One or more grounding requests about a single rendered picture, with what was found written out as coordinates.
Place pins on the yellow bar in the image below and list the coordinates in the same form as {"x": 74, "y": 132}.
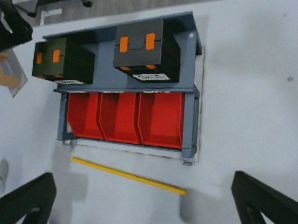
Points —
{"x": 130, "y": 176}

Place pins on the sanding float with wooden handle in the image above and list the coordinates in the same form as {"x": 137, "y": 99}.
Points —
{"x": 9, "y": 65}

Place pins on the red open bin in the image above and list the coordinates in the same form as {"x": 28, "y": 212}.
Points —
{"x": 160, "y": 119}
{"x": 82, "y": 113}
{"x": 119, "y": 117}

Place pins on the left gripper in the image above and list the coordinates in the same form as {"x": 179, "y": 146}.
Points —
{"x": 20, "y": 34}

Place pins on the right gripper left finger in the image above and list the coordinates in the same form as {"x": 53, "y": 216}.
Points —
{"x": 34, "y": 199}

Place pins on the grey metal shelf rack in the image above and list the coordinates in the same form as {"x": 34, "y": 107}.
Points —
{"x": 107, "y": 79}

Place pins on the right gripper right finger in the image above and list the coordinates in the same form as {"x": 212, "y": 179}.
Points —
{"x": 253, "y": 197}

